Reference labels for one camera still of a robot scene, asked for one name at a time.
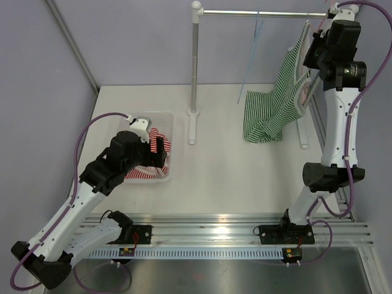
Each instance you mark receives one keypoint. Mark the red striped tank top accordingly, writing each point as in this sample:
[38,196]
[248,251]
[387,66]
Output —
[152,173]

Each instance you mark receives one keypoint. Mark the white slotted cable duct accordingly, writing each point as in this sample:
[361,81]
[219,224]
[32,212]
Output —
[188,253]

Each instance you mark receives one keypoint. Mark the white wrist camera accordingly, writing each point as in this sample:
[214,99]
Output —
[343,13]
[140,126]

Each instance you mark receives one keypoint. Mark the aluminium mounting rail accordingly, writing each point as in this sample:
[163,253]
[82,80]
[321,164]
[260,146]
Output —
[221,188]

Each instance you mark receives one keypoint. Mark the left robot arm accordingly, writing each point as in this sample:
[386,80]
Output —
[53,252]

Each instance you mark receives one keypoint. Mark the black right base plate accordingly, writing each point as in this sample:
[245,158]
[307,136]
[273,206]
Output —
[269,234]

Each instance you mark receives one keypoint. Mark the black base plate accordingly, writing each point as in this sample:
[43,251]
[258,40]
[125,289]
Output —
[269,234]
[141,234]

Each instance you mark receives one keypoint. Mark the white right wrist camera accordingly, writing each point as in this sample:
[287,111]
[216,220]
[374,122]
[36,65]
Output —
[343,13]

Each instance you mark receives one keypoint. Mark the blue wire hanger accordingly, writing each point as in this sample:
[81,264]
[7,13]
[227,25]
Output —
[256,36]

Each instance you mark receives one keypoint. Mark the metal clothes rack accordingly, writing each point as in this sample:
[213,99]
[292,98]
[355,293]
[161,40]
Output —
[197,12]

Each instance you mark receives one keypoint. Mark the green striped tank top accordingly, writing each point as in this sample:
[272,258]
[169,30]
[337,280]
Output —
[267,113]

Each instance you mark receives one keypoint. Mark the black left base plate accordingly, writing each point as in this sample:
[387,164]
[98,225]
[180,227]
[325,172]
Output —
[141,234]

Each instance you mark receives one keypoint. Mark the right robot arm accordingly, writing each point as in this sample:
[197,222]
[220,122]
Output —
[332,53]

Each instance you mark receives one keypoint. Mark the pink wire hanger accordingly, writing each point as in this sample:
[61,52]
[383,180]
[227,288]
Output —
[309,90]

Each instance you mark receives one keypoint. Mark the clear plastic basket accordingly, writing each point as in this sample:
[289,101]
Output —
[162,126]

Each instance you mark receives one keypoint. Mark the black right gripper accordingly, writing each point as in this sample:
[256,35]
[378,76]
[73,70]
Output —
[309,60]

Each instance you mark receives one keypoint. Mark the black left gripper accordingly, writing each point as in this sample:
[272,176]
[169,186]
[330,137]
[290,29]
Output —
[154,159]

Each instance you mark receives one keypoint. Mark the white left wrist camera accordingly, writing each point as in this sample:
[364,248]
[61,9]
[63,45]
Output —
[140,126]

